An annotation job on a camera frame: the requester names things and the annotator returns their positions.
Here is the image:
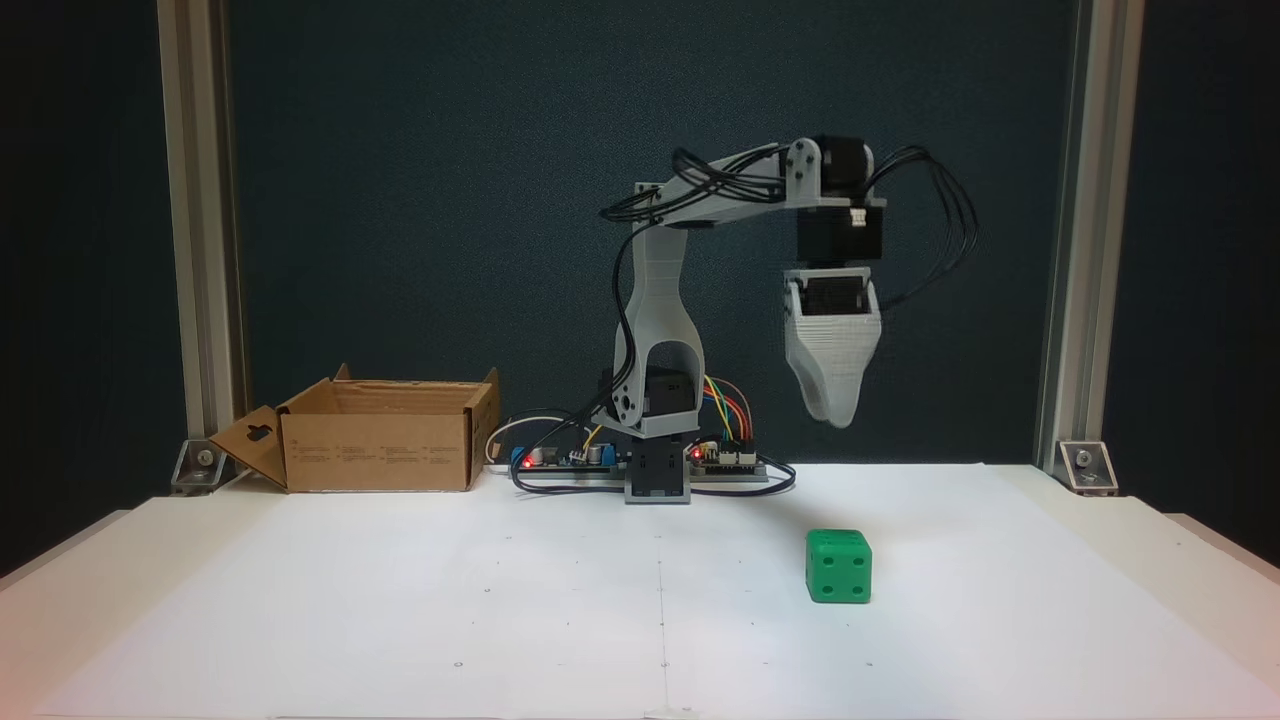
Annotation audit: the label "black servo cable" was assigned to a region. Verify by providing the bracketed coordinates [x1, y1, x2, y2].
[598, 146, 793, 229]
[862, 144, 980, 313]
[570, 215, 647, 443]
[509, 452, 799, 498]

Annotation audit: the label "metal corner bracket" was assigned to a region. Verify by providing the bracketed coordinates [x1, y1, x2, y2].
[170, 437, 247, 497]
[1056, 439, 1121, 497]

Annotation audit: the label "circuit board with jumper wires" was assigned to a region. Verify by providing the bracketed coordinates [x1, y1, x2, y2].
[690, 440, 769, 473]

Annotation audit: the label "aluminium frame post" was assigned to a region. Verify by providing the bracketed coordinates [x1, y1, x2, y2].
[156, 0, 251, 443]
[1033, 0, 1147, 473]

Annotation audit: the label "white cable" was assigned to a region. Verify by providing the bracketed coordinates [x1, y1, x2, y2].
[485, 412, 573, 468]

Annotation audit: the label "green die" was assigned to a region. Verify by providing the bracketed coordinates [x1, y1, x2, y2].
[806, 528, 873, 605]

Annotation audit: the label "grey board mounting plate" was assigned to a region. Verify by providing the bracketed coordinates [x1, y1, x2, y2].
[498, 464, 773, 485]

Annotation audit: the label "blue circuit board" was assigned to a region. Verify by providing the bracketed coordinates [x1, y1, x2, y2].
[509, 442, 629, 472]

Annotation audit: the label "brown cardboard box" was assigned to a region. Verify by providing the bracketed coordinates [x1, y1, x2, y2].
[207, 364, 502, 494]

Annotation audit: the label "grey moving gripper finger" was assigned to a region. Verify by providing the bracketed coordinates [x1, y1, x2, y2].
[786, 314, 883, 430]

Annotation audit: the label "coloured jumper wires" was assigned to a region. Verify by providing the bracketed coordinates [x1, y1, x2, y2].
[702, 374, 754, 453]

